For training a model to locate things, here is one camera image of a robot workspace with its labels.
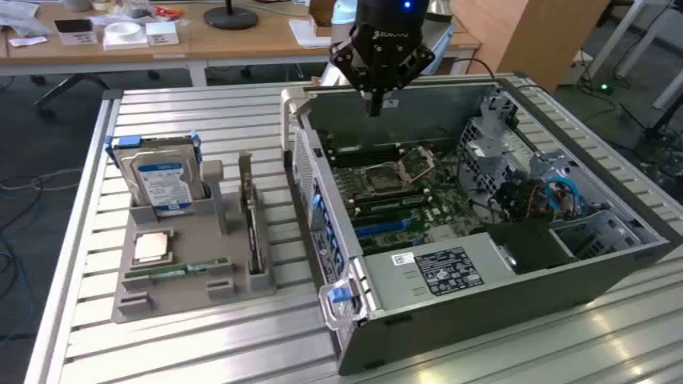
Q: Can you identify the flat white box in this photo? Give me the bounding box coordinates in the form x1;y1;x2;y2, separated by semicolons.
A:
102;34;151;52

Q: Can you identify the light blue wire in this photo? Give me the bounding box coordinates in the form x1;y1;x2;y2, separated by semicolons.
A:
547;175;589;219

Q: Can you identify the black chair base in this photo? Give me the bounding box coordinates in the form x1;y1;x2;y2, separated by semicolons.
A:
31;71;162;119

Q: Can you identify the red and white card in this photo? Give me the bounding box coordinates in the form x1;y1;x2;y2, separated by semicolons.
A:
7;35;51;48

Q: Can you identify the blue floor cable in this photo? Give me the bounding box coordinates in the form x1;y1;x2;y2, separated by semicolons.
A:
0;191;42;345

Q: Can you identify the green motherboard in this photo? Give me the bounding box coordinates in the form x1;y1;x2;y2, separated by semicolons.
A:
318;131;495;257

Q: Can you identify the white table frame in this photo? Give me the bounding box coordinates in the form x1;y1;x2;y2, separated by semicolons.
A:
585;0;683;110

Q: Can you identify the black cable behind case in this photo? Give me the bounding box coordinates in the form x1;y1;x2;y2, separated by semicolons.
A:
453;58;499;81

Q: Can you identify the clear plastic bag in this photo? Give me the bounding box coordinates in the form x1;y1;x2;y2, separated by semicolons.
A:
0;1;54;38

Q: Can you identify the wooden office desk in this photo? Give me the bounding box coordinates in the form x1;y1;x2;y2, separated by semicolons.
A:
190;0;485;87
0;2;194;87

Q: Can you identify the stack of white papers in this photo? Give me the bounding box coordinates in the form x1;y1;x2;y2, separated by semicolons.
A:
287;18;335;50

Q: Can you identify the brown cardboard box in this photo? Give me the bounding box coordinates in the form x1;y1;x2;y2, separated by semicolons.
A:
309;0;339;28

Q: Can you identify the wooden cabinet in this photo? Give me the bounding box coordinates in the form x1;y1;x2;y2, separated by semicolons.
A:
453;0;613;94

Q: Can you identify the hard disk in blue caddy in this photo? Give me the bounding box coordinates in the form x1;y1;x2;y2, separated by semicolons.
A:
104;130;209;219

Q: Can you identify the low silver disk bay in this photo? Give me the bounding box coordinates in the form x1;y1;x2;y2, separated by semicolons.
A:
547;210;645;261

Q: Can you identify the white tape roll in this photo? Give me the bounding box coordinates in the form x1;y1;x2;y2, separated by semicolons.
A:
104;22;143;41

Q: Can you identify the black round lamp base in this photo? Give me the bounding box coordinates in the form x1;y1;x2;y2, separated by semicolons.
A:
202;0;261;31

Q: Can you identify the grey power supply unit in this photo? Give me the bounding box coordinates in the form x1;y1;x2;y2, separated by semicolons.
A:
350;233;523;312

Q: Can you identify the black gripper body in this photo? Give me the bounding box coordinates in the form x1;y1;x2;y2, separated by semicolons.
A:
350;0;430;92

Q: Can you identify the small red item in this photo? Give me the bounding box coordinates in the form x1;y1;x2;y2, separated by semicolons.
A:
152;4;182;22

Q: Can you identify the open grey PC case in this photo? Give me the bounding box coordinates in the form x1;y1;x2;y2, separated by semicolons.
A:
281;75;683;377

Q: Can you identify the silver metal bracket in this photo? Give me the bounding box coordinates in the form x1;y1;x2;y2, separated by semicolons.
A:
527;150;581;189

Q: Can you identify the white cube box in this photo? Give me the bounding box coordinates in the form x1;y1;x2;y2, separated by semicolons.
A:
144;21;182;47

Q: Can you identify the silver CPU chip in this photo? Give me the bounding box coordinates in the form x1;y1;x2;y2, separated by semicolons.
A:
132;233;174;263

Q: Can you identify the white socket box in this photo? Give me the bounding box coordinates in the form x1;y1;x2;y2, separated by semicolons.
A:
569;50;597;87

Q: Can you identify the black graphics card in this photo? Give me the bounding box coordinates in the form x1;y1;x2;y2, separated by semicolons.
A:
238;150;269;278

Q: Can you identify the white floor cable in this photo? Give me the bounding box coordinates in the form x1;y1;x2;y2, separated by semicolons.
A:
0;167;82;192

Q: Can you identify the white box with black top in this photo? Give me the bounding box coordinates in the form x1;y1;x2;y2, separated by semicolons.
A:
52;18;99;46

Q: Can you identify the grey parts rack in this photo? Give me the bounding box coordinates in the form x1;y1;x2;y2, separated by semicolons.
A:
110;159;279;323

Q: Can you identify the green RAM stick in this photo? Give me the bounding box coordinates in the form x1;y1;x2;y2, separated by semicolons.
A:
127;258;233;279

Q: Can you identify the tall silver disk bay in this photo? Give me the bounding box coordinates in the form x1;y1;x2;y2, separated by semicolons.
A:
457;88;541;209

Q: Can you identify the blue expansion slot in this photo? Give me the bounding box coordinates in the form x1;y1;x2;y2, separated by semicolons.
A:
355;218;419;238

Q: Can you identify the CPU socket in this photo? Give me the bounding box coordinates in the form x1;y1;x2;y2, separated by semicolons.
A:
361;162;414;197

